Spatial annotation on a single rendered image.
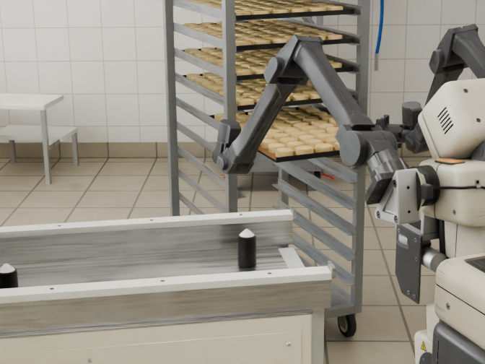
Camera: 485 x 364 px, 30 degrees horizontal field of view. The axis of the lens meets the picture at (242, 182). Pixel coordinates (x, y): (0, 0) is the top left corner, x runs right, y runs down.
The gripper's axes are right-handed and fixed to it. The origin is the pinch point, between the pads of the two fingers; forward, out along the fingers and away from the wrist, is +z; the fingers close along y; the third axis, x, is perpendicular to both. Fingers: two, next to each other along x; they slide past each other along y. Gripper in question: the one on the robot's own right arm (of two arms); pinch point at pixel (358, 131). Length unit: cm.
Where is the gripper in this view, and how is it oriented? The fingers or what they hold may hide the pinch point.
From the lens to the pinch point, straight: 289.0
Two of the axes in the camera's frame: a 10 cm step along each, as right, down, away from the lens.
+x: -4.0, 2.6, -8.8
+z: -9.2, -0.8, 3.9
